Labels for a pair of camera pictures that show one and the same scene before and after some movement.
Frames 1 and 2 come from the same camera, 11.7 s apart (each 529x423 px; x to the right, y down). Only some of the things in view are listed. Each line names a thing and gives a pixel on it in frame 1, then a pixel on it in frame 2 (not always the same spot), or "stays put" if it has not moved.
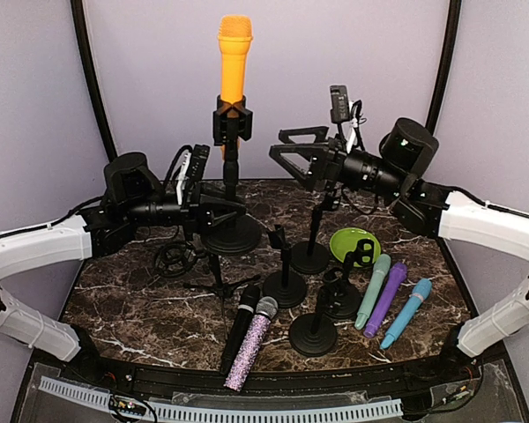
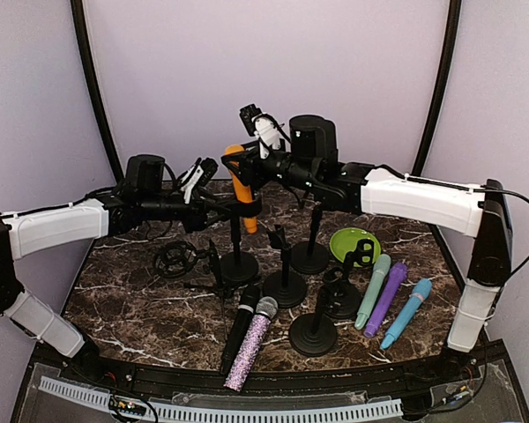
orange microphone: [234, 39] → [243, 191]
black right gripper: [327, 158] → [249, 172]
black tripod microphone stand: [175, 259] stays put
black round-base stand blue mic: [339, 298] stays put
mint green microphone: [382, 267] stays put
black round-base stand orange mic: [232, 121] → [239, 266]
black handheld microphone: [249, 299] stays put
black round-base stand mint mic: [314, 334] stays put
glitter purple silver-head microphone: [250, 345] stays put
